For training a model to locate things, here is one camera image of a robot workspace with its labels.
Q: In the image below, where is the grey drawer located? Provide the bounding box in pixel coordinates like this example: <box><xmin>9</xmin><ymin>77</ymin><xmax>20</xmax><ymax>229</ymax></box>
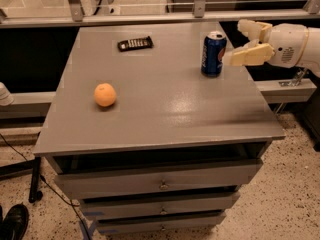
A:
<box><xmin>96</xmin><ymin>211</ymin><xmax>225</xmax><ymax>235</ymax></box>
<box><xmin>81</xmin><ymin>192</ymin><xmax>240</xmax><ymax>220</ymax></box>
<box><xmin>55</xmin><ymin>159</ymin><xmax>263</xmax><ymax>199</ymax></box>

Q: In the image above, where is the metal bracket on rail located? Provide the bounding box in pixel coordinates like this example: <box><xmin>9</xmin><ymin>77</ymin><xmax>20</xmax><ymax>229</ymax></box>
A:
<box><xmin>279</xmin><ymin>68</ymin><xmax>308</xmax><ymax>87</ymax></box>

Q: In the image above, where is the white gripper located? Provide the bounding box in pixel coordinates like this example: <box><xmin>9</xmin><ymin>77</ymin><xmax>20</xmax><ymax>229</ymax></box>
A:
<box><xmin>222</xmin><ymin>19</ymin><xmax>308</xmax><ymax>68</ymax></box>

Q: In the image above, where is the middle grey drawer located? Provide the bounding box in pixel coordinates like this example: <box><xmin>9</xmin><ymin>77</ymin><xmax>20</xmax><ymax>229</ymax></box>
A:
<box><xmin>81</xmin><ymin>192</ymin><xmax>240</xmax><ymax>220</ymax></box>

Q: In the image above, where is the top grey drawer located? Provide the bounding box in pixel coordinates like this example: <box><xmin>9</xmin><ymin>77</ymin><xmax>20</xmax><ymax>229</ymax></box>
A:
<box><xmin>55</xmin><ymin>159</ymin><xmax>263</xmax><ymax>199</ymax></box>

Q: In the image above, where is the orange fruit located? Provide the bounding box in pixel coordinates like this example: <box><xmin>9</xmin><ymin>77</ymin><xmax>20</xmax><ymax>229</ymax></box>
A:
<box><xmin>94</xmin><ymin>83</ymin><xmax>117</xmax><ymax>107</ymax></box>

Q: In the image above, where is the black stand leg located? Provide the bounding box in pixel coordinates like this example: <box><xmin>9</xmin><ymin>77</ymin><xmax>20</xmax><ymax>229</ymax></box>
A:
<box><xmin>0</xmin><ymin>157</ymin><xmax>43</xmax><ymax>203</ymax></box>

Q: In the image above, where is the grey drawer cabinet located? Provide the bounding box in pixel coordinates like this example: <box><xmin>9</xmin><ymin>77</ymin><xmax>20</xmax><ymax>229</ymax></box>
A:
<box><xmin>33</xmin><ymin>21</ymin><xmax>287</xmax><ymax>236</ymax></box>

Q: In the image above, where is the black shoe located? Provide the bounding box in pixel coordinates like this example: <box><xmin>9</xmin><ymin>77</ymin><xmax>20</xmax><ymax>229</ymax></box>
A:
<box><xmin>0</xmin><ymin>204</ymin><xmax>29</xmax><ymax>240</ymax></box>

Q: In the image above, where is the bottom grey drawer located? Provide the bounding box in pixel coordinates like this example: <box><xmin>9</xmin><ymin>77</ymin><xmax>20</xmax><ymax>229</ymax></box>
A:
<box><xmin>96</xmin><ymin>211</ymin><xmax>225</xmax><ymax>235</ymax></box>

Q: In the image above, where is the blue pepsi can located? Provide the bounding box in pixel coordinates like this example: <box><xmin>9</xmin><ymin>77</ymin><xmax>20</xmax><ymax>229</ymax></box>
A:
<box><xmin>201</xmin><ymin>31</ymin><xmax>227</xmax><ymax>77</ymax></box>

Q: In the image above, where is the grey metal rail frame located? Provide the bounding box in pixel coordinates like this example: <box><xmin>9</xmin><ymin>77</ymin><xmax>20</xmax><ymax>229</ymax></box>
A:
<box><xmin>0</xmin><ymin>0</ymin><xmax>319</xmax><ymax>28</ymax></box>

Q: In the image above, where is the black snack bar wrapper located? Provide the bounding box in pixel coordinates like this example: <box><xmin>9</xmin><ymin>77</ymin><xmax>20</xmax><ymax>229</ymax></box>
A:
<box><xmin>117</xmin><ymin>36</ymin><xmax>154</xmax><ymax>52</ymax></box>

